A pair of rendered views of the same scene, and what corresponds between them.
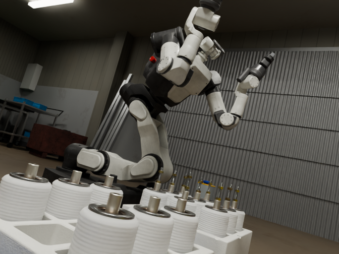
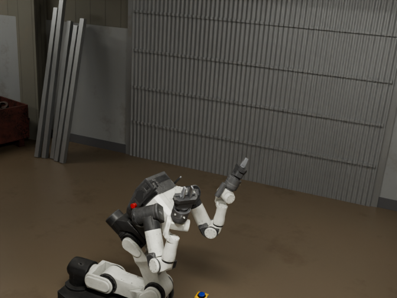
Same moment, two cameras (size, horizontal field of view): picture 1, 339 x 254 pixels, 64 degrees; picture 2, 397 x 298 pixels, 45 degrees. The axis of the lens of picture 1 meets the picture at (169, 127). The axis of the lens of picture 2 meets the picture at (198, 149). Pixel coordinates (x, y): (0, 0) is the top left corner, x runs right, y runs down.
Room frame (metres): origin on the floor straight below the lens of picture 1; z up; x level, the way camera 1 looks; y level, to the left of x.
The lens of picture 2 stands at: (-1.11, 0.26, 2.14)
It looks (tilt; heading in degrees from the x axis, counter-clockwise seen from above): 19 degrees down; 350
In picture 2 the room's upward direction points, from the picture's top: 4 degrees clockwise
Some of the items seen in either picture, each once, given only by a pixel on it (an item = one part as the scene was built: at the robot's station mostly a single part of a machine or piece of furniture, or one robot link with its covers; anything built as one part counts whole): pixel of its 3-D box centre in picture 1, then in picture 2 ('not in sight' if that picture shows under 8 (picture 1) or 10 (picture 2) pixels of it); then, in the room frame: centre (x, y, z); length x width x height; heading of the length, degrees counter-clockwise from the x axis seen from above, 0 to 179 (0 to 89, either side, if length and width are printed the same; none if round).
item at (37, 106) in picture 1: (29, 125); not in sight; (5.65, 2.82, 0.51); 1.07 x 0.65 x 1.01; 150
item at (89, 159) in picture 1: (100, 162); (106, 277); (1.65, 0.35, 0.28); 0.21 x 0.20 x 0.13; 59
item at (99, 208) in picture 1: (111, 211); not in sight; (0.45, 0.06, 0.25); 0.08 x 0.08 x 0.01
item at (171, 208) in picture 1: (179, 211); not in sight; (0.65, -0.07, 0.25); 0.08 x 0.08 x 0.01
